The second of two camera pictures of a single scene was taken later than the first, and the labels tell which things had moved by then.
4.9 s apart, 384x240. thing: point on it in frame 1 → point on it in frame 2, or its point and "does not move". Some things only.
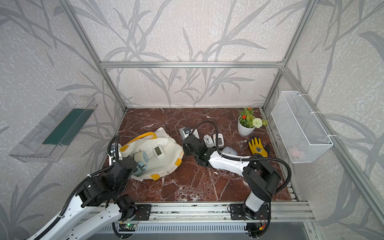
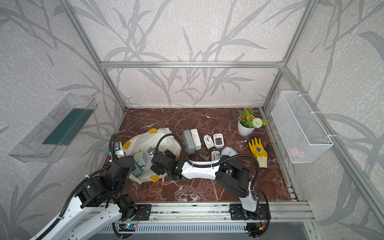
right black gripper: (185, 150) → (168, 155)
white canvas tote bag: (165, 153) does not move
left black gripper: (133, 169) does not move
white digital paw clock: (220, 139) does not move
